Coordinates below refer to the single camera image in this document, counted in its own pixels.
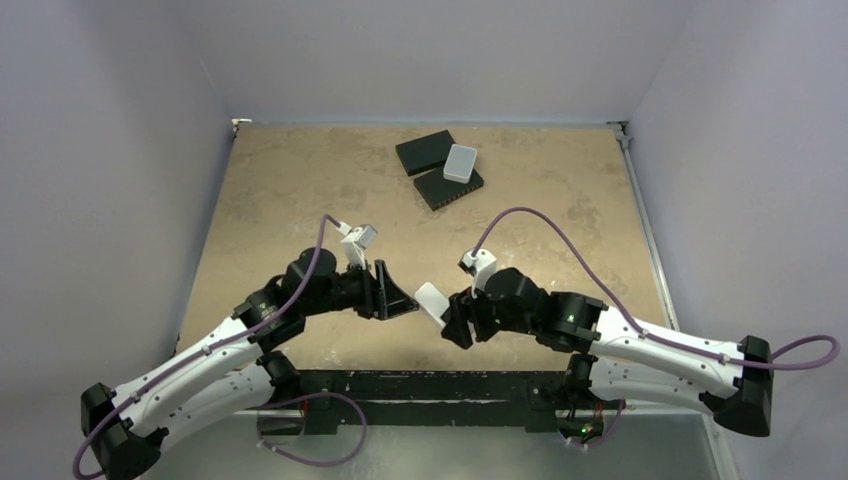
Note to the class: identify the white plastic box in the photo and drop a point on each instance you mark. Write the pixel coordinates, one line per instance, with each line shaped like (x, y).
(460, 164)

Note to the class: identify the black box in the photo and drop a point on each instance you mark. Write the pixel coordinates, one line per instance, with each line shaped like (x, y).
(437, 192)
(425, 153)

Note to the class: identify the black box front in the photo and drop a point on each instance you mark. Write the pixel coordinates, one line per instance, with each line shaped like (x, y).
(437, 192)

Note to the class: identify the black base bar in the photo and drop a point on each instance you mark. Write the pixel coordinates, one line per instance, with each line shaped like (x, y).
(535, 401)

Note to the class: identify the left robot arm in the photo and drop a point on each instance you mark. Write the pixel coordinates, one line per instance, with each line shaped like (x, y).
(236, 366)

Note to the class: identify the black box rear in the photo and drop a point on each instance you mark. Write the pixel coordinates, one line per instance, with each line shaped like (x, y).
(425, 153)

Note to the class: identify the white remote control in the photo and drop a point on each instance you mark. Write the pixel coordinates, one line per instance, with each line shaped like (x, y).
(433, 303)

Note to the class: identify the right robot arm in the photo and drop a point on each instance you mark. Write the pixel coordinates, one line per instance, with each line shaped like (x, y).
(614, 358)

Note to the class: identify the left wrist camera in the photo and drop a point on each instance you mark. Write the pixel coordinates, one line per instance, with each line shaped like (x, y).
(355, 241)

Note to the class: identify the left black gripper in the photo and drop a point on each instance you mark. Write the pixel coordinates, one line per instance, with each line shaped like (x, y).
(380, 293)

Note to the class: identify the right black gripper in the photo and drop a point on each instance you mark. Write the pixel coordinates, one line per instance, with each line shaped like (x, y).
(460, 319)

